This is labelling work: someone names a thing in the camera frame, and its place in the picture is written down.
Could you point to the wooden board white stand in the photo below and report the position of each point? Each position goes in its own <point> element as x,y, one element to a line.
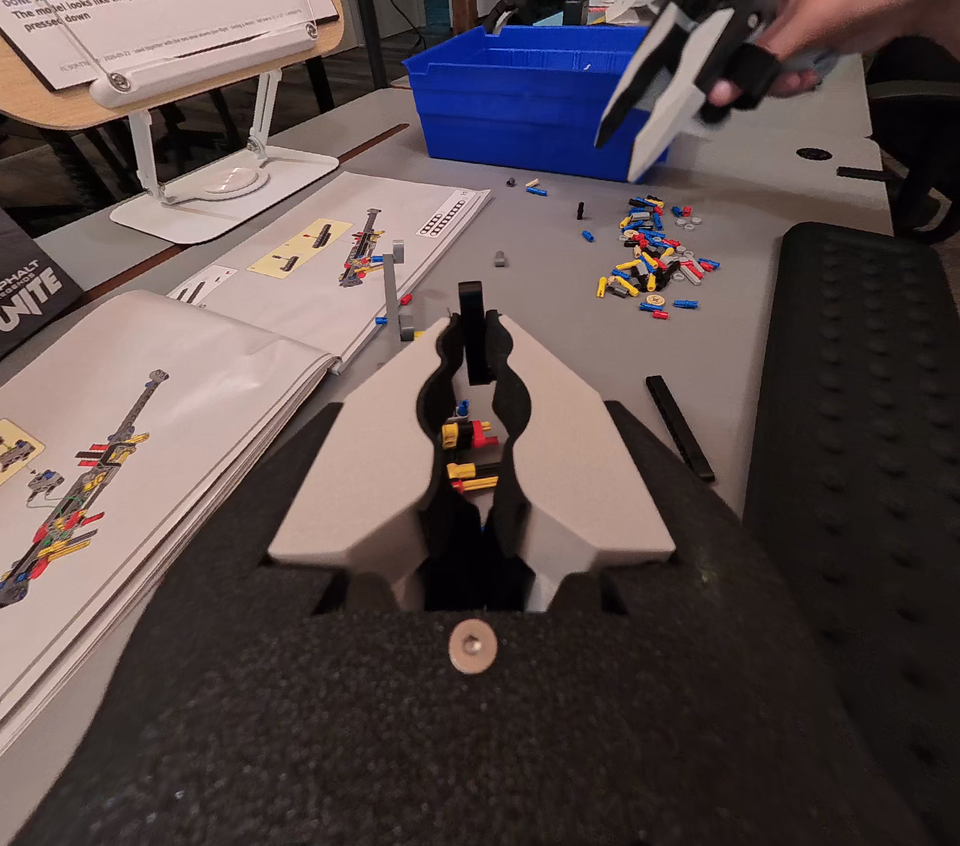
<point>225,186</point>

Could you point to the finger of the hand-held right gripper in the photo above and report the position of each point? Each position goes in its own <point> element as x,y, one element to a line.
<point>682,104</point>
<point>660,44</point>

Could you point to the black office chair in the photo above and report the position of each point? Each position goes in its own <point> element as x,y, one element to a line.
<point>915,134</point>

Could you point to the black dimpled foam mat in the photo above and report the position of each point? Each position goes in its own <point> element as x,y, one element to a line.
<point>862,449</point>

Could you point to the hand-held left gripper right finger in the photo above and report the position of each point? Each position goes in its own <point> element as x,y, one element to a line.
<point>592,479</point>

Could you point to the open instruction booklet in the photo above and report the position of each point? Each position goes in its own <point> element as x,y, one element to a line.
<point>187,351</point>

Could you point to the grey lego beam assembly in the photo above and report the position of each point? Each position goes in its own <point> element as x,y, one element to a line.
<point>391,291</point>

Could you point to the short black lego beam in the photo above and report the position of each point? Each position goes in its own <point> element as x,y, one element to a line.
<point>475,336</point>

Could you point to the long black lego beam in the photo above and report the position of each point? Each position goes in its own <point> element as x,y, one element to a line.
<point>679,426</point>

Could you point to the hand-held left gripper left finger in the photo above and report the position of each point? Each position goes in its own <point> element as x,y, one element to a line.
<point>360,479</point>

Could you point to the yellow car lego box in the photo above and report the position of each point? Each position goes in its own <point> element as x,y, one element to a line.
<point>30,291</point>

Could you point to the blue plastic bin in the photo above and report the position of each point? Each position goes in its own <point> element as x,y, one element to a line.
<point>510,111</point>

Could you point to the pile of small lego pieces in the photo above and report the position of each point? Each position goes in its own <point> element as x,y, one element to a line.
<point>656,261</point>

